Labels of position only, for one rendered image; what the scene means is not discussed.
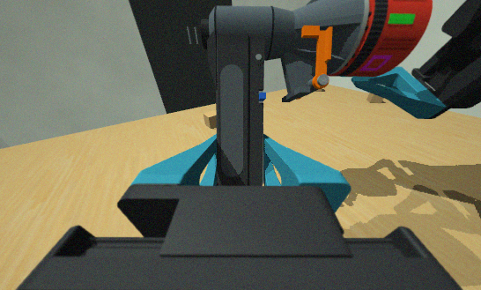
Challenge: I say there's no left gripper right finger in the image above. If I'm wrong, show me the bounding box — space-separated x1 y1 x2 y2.
263 134 352 212

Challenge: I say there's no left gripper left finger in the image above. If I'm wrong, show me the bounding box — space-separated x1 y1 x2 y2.
131 134 217 186

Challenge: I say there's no dark grey hose nozzle with red front ring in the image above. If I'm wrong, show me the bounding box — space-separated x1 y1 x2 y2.
201 0 433 186

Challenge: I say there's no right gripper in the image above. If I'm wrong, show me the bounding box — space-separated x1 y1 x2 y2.
351 0 481 119

